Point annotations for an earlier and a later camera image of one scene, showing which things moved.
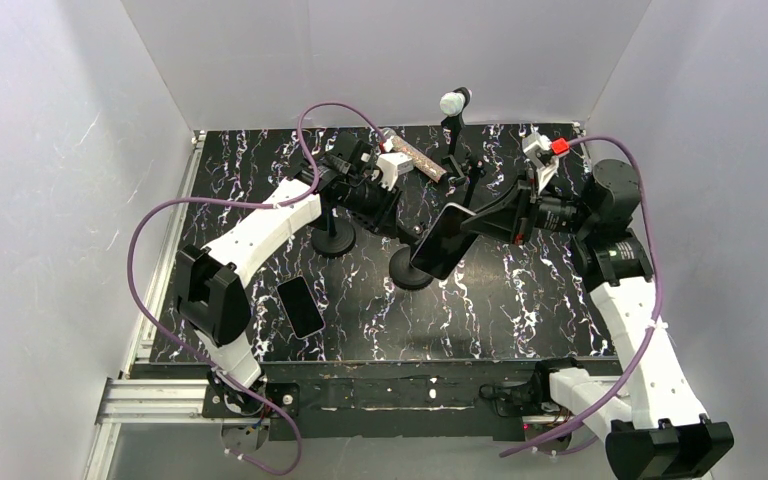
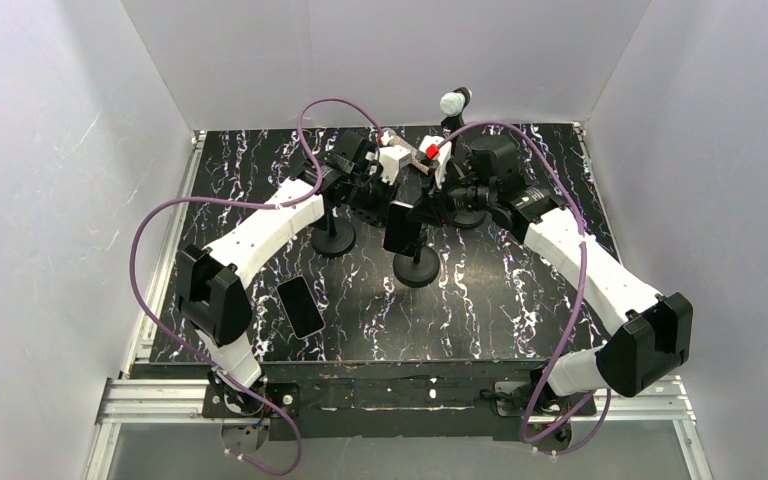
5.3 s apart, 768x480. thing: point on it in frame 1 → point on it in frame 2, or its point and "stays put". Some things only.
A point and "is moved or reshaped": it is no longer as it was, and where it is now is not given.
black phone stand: (406, 275) stays put
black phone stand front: (334, 238) stays put
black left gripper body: (376, 201) stays put
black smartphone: (300, 307) stays put
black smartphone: (446, 243) → (402, 232)
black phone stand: (476, 171) is moved or reshaped
